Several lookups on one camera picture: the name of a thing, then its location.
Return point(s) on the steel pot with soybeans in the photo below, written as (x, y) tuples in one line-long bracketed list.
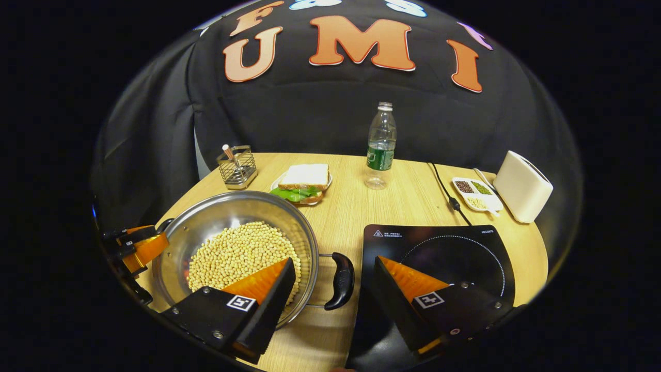
[(232, 217)]

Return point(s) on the sandwich with lettuce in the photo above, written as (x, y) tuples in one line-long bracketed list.
[(304, 175)]

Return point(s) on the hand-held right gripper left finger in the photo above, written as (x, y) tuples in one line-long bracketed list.
[(273, 310)]

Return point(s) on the pink-tipped stick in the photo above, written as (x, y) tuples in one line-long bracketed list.
[(229, 152)]

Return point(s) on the white divided dish of beans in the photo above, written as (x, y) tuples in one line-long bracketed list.
[(490, 201)]

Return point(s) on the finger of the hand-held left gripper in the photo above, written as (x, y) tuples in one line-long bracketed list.
[(134, 235), (150, 249)]

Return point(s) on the white toaster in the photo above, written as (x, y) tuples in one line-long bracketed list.
[(521, 188)]

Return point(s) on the clear plastic water bottle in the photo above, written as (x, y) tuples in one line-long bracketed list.
[(380, 155)]

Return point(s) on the black induction cooktop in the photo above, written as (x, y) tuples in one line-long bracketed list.
[(439, 248)]

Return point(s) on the black backdrop cloth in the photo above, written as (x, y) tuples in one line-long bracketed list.
[(310, 113)]

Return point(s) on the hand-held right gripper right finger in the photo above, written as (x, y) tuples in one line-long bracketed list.
[(395, 305)]

